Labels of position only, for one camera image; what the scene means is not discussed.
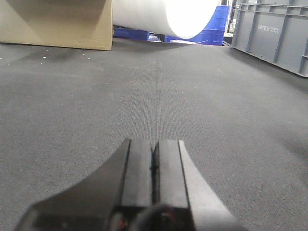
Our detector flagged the brown cardboard box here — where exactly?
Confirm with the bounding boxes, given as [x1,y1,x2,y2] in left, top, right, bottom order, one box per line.
[0,0,113,51]

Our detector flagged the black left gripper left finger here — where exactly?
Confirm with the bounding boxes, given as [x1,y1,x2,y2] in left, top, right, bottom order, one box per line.
[15,139,153,231]

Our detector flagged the white foam roll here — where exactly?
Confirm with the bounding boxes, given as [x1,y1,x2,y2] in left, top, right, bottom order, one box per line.
[112,0,219,39]

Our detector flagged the grey plastic crate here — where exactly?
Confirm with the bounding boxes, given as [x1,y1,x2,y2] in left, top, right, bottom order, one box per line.
[231,0,308,77]

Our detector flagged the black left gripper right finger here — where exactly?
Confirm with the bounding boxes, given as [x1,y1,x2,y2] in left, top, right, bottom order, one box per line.
[152,140,246,231]

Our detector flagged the dark grey woven mat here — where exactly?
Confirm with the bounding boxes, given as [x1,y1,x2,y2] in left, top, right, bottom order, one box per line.
[0,39,308,231]

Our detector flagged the blue plastic crate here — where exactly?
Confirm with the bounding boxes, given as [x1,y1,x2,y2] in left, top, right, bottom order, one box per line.
[113,5,230,46]

